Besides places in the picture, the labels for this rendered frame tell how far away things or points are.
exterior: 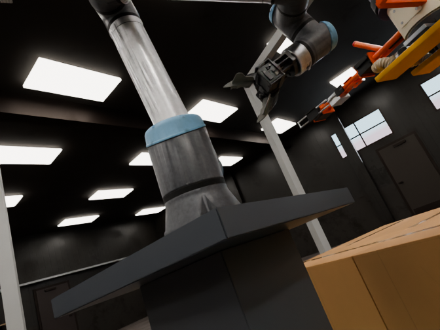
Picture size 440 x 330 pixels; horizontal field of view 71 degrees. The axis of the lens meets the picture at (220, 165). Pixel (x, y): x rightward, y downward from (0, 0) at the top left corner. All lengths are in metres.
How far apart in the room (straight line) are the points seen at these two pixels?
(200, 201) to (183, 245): 0.24
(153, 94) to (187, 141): 0.31
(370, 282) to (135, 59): 1.14
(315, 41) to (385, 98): 9.53
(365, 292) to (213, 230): 1.08
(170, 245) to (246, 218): 0.11
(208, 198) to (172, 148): 0.13
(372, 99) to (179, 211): 10.08
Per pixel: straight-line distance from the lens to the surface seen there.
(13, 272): 3.44
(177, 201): 0.67
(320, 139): 10.89
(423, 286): 1.25
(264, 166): 11.78
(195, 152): 0.68
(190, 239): 0.41
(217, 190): 0.67
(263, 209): 0.45
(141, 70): 1.01
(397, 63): 1.18
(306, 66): 0.99
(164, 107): 0.94
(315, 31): 1.03
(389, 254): 1.26
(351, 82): 1.46
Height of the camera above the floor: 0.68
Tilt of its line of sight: 17 degrees up
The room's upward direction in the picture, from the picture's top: 22 degrees counter-clockwise
